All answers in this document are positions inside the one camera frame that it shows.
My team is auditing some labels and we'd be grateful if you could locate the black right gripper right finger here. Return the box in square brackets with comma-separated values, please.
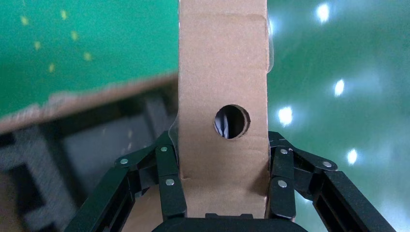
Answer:
[265, 131, 398, 232]

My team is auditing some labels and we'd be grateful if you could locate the small cardboard box with hole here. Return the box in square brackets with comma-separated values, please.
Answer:
[177, 0, 272, 220]

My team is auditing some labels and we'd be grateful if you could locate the black foam packing block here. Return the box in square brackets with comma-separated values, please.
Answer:
[0, 121, 81, 232]

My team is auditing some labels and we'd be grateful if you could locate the black foam base sheet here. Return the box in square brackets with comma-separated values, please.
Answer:
[42, 86, 178, 205]

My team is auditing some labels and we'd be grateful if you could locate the green table cloth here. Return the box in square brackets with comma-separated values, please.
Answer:
[0, 0, 179, 117]

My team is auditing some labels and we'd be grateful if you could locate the large open cardboard carton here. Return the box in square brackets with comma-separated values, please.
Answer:
[0, 72, 179, 232]

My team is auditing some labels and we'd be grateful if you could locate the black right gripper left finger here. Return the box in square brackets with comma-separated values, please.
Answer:
[64, 130, 188, 232]

